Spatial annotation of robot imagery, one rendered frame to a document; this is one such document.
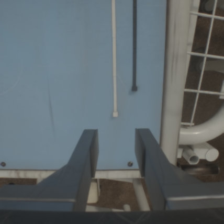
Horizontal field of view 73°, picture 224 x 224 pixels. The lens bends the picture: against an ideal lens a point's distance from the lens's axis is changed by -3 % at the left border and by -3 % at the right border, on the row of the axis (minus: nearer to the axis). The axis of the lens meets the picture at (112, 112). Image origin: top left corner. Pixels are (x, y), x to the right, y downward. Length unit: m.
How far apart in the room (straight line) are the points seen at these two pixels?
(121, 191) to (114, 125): 0.86
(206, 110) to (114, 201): 0.79
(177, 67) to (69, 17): 0.17
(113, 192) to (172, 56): 0.95
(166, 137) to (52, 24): 0.25
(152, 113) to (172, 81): 0.06
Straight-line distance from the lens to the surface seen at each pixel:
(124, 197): 1.12
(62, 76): 0.26
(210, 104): 1.01
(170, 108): 0.26
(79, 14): 0.26
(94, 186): 0.35
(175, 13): 0.27
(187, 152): 0.45
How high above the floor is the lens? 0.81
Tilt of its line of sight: 75 degrees down
